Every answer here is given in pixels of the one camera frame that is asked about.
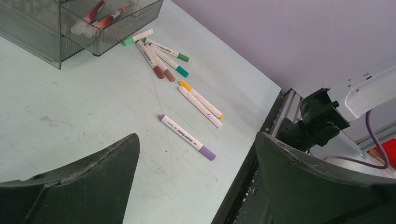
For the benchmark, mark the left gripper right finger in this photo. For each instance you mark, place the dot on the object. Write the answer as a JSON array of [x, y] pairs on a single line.
[[303, 189]]

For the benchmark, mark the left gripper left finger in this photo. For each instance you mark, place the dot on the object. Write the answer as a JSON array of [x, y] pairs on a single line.
[[92, 190]]

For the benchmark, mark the smoky transparent drawer cabinet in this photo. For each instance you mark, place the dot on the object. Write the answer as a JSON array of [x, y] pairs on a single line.
[[43, 27]]

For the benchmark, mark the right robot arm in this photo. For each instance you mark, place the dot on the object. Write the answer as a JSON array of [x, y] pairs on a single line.
[[327, 111]]

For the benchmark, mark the purple marker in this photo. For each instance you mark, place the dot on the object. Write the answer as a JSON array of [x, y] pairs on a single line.
[[187, 137]]

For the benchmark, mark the white pink marker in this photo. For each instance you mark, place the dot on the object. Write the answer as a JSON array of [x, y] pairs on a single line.
[[200, 107]]

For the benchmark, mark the light brown marker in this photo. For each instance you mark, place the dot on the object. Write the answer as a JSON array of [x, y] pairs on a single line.
[[159, 62]]

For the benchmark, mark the teal marker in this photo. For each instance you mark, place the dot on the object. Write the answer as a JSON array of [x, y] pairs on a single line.
[[169, 61]]

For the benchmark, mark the light green marker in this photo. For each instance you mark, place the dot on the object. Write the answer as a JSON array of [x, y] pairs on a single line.
[[137, 37]]

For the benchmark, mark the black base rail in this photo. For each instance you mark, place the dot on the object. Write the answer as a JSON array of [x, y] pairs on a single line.
[[232, 202]]

